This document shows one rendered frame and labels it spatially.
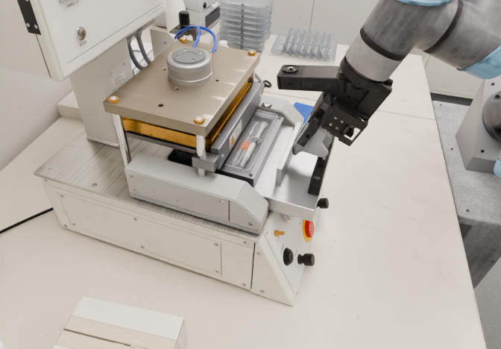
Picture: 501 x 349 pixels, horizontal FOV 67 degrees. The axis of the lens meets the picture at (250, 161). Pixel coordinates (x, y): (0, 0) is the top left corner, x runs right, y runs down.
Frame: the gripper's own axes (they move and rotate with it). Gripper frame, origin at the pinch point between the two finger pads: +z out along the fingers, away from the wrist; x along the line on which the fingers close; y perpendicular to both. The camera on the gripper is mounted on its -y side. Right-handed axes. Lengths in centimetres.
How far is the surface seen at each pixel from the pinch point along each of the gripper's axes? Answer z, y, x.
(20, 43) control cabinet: -5.3, -43.2, -16.5
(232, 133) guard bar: -0.5, -11.0, -5.5
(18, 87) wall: 37, -70, 10
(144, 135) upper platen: 6.2, -24.7, -10.0
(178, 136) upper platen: 2.0, -18.7, -10.3
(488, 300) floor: 66, 112, 56
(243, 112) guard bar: -1.2, -11.4, 0.2
